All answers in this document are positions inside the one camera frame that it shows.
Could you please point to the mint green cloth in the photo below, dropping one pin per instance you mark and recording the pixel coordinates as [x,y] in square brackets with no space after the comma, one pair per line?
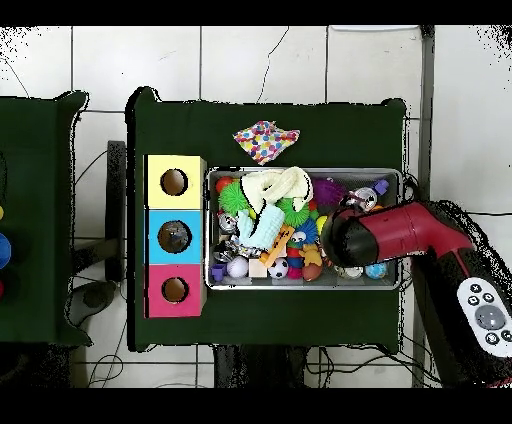
[262,226]

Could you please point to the cream cloth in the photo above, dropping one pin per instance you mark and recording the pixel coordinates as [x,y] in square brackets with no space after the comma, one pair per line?
[272,186]

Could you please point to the orange plastic toy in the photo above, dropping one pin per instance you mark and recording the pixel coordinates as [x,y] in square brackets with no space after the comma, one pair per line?
[278,245]

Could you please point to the polka dot cloth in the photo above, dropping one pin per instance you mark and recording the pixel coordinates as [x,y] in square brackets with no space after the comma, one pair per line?
[266,140]

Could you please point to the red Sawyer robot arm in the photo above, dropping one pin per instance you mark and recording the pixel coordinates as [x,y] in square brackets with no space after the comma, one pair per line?
[400,232]

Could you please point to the wooden box with three holes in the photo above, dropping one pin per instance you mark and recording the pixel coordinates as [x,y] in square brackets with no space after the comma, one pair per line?
[154,220]

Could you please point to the green spiky ball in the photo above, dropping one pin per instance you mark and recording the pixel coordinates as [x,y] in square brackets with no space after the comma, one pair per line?
[294,210]
[234,198]

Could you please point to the white baseball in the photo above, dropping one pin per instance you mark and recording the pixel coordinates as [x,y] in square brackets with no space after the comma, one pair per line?
[237,266]

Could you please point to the small soccer ball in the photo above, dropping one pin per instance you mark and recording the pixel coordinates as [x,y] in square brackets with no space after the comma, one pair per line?
[278,269]

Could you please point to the purple spiky ball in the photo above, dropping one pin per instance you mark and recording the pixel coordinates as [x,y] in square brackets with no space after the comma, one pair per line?
[328,192]

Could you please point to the silver tin can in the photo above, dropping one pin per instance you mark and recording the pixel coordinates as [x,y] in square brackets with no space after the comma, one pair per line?
[366,198]

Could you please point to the dark green tablecloth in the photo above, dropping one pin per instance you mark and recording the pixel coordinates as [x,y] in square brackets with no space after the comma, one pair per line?
[184,128]

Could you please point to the black upright panel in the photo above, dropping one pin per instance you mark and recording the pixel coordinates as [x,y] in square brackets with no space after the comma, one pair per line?
[117,208]

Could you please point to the side table with green cloth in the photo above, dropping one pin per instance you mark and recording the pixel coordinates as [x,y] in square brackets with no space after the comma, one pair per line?
[40,200]

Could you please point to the blue round object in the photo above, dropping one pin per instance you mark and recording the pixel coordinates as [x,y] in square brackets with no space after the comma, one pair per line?
[4,250]

